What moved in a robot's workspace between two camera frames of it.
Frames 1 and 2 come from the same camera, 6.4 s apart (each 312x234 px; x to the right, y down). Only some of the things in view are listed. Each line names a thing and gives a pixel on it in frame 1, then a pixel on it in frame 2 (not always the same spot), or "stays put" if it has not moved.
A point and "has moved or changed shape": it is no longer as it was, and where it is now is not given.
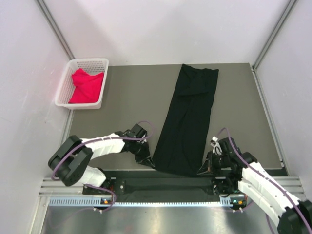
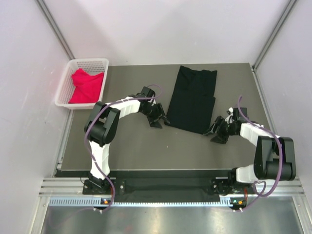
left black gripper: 144,159 to 153,123
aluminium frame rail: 53,186 stays put
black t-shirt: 181,149 has moved or changed shape
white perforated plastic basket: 67,86 stays put
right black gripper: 208,164 to 222,139
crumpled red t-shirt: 87,87 stays put
